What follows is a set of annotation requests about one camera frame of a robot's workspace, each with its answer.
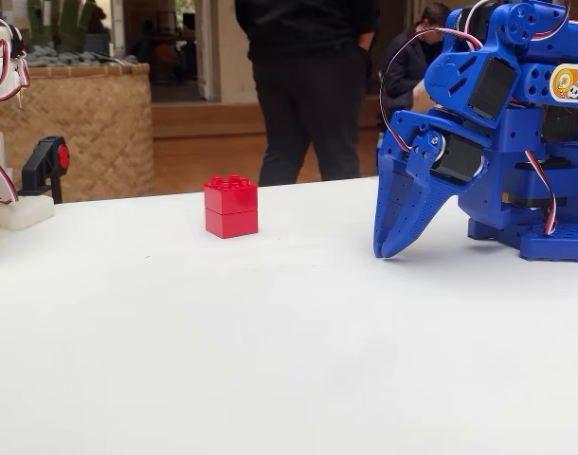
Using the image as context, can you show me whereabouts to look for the red toy brick block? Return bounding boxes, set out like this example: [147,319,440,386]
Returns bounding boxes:
[203,173,260,240]

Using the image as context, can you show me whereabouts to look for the seated person in dark jacket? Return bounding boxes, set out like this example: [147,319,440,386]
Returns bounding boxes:
[380,2,454,138]

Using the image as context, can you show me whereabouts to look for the standing person in black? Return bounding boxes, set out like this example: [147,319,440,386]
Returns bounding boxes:
[233,0,381,187]

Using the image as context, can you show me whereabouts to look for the black clamp with red knob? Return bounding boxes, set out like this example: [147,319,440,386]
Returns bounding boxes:
[17,136,71,205]

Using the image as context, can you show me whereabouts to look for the green cactus plants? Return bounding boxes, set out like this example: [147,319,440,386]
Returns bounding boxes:
[26,0,100,54]

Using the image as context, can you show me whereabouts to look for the base servo cable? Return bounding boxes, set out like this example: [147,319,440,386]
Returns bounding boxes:
[524,150,560,236]

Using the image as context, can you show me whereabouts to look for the gripper servo cable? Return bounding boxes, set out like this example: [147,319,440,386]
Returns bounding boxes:
[379,27,484,154]

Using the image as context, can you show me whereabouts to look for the upper arm servo cable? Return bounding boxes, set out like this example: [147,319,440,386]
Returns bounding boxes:
[459,0,573,49]

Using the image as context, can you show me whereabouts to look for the white arm base cable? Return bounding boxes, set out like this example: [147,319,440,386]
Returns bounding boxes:
[0,144,20,205]

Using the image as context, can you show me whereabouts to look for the white arm shoulder cable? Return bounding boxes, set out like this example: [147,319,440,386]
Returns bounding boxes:
[0,13,31,103]

